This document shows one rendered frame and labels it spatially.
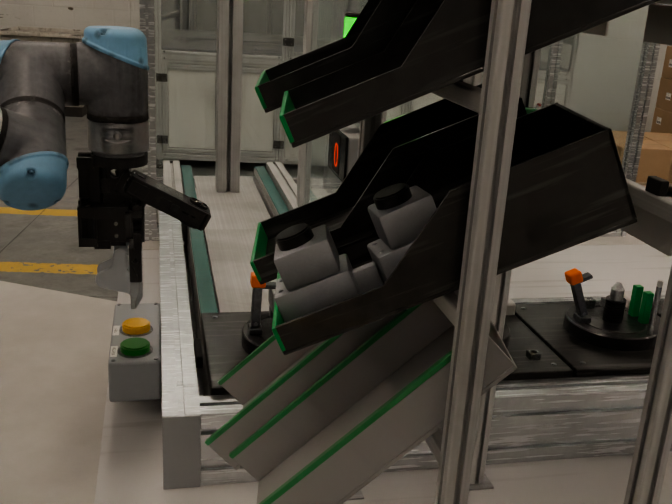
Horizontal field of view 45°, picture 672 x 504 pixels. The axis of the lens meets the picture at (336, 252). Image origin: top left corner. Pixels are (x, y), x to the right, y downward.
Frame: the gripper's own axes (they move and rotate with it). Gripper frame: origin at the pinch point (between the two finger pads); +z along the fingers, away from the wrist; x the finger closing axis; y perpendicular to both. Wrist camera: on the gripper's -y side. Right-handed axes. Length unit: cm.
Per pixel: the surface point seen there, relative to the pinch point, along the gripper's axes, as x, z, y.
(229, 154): -105, 2, -21
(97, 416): -0.3, 17.8, 6.0
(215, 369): 8.6, 6.7, -9.7
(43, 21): -829, 15, 111
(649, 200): 48, -27, -41
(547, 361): 11, 7, -56
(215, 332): -3.0, 6.7, -10.6
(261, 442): 37.0, 0.3, -12.0
